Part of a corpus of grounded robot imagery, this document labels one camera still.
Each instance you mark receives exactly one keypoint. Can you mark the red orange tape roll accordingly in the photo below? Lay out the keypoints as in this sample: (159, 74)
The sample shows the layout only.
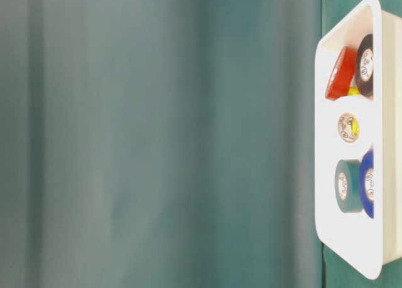
(342, 73)

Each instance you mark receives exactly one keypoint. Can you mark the white plastic tray case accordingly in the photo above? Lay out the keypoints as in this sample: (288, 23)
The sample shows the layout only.
(366, 244)

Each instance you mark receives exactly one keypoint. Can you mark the black tape roll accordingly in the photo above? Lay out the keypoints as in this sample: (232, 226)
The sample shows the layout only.
(364, 72)

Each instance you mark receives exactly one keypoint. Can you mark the white tape roll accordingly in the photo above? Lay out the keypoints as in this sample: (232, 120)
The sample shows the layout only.
(343, 128)

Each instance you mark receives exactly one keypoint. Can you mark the blue tape roll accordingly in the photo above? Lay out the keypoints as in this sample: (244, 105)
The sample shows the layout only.
(366, 183)

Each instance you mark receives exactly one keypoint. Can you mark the green table cloth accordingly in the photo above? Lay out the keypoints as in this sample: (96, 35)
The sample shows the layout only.
(164, 143)

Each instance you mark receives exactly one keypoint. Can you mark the yellow tape roll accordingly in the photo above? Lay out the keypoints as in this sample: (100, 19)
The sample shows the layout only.
(353, 91)

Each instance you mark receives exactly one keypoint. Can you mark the teal green tape roll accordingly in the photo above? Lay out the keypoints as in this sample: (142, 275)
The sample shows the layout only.
(346, 186)

